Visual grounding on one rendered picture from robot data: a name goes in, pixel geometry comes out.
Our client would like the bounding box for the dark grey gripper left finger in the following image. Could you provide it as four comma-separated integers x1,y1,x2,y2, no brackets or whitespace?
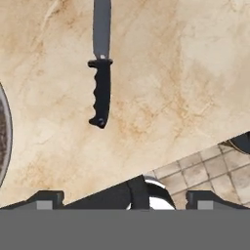
0,189,65,211

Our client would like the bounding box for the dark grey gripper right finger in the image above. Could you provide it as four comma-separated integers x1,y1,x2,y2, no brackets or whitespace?
185,189,250,211

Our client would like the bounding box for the dark grey round plate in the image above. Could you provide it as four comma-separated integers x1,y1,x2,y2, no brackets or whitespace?
0,82,14,188

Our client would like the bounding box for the black-handled butter knife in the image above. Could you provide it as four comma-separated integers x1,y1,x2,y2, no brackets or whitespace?
87,0,114,130

